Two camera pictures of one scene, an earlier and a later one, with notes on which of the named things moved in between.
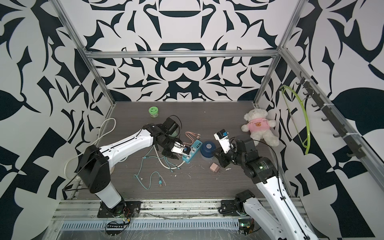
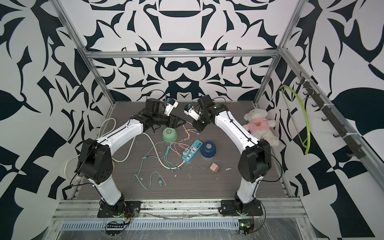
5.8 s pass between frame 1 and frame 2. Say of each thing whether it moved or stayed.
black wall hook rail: stayed
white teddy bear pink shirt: stayed
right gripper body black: moved
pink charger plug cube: stayed
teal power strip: stayed
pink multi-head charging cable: moved
